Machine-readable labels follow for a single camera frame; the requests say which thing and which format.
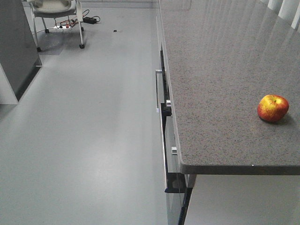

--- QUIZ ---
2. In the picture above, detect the silver round knob lower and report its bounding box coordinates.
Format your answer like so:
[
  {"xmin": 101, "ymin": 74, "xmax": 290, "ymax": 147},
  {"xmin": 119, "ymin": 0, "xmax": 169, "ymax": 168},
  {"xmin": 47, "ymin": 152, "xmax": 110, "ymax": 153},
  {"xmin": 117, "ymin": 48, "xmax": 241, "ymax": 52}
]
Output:
[{"xmin": 171, "ymin": 147, "xmax": 177, "ymax": 155}]

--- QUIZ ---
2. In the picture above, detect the red yellow apple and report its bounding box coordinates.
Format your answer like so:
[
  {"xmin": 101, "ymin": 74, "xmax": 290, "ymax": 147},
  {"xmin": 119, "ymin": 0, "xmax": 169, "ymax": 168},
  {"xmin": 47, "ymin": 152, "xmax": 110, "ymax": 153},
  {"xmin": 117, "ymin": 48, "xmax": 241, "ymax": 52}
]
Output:
[{"xmin": 257, "ymin": 94, "xmax": 289, "ymax": 122}]

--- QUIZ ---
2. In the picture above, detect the grey granite kitchen counter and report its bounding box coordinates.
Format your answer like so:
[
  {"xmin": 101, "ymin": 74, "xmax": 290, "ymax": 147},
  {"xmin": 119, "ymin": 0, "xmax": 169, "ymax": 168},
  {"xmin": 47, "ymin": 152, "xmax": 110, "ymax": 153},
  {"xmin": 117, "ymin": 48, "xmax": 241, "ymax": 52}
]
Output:
[{"xmin": 155, "ymin": 0, "xmax": 300, "ymax": 225}]

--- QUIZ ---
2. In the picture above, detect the silver round knob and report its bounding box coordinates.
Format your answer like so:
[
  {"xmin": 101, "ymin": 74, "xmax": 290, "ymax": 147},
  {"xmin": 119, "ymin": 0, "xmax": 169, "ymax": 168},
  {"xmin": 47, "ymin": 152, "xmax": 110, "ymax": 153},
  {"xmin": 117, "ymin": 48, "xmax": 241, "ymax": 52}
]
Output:
[
  {"xmin": 166, "ymin": 100, "xmax": 172, "ymax": 107},
  {"xmin": 171, "ymin": 147, "xmax": 177, "ymax": 155}
]

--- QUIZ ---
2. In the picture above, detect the dark grey cabinet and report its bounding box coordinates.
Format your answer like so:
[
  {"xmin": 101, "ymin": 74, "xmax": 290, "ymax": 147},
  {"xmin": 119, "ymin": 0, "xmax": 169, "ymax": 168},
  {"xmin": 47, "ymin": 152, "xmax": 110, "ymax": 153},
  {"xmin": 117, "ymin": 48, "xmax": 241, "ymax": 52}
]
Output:
[{"xmin": 0, "ymin": 0, "xmax": 41, "ymax": 105}]

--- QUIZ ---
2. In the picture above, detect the black power adapter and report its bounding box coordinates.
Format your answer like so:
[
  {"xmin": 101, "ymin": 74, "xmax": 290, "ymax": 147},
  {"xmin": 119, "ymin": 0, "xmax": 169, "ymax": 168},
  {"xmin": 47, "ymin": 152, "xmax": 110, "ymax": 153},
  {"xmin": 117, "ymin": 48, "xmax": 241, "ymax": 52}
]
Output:
[{"xmin": 83, "ymin": 16, "xmax": 101, "ymax": 24}]

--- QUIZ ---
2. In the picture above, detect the white office chair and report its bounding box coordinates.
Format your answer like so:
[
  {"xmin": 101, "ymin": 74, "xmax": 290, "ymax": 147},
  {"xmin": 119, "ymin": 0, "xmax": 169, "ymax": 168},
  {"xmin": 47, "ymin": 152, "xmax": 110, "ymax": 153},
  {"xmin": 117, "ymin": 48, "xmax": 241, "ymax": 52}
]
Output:
[{"xmin": 26, "ymin": 0, "xmax": 85, "ymax": 52}]

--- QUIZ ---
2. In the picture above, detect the silver oven door handle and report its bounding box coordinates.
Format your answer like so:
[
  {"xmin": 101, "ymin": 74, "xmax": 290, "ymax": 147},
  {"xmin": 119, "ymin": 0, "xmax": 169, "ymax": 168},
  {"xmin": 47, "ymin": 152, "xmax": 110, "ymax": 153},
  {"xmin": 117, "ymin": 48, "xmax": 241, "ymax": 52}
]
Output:
[{"xmin": 155, "ymin": 69, "xmax": 168, "ymax": 112}]

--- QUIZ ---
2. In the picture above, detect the white power strip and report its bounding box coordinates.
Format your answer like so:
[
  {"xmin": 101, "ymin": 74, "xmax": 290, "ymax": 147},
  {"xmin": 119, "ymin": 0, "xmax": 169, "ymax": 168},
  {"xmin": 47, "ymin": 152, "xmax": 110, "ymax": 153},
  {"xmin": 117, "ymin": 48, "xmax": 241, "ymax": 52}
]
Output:
[{"xmin": 52, "ymin": 25, "xmax": 72, "ymax": 30}]

